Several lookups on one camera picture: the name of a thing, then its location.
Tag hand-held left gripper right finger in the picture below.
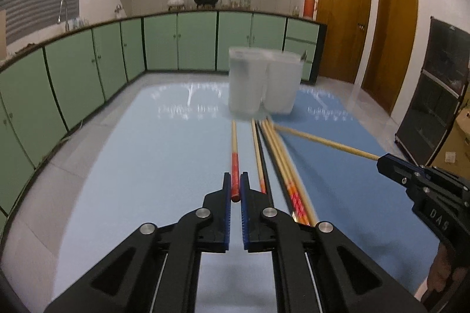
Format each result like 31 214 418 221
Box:
239 171 428 313

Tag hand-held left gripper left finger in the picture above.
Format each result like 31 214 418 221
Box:
44 171 232 313

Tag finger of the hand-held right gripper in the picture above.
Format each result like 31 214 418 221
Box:
377 153 432 189

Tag wooden chopstick with red end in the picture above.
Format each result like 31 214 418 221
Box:
231 120 241 202

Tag plain wooden chopstick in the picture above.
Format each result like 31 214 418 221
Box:
273 125 380 161

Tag translucent white cup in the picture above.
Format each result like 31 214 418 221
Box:
228 46 268 114
263 50 304 114

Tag person's right hand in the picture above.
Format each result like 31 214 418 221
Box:
415 242 459 303

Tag cardboard box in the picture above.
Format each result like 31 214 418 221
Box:
428 111 470 174

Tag black glass-front cabinet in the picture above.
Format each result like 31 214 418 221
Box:
395 16 470 170

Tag light blue mat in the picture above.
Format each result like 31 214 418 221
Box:
55 81 283 313

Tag green base cabinets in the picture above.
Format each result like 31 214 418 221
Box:
0 10 327 222

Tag row of glass jars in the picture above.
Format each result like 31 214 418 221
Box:
220 0 254 9

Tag chrome sink faucet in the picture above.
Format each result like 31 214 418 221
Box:
57 0 70 32

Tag wooden door in frame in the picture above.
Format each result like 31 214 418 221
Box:
362 0 419 115

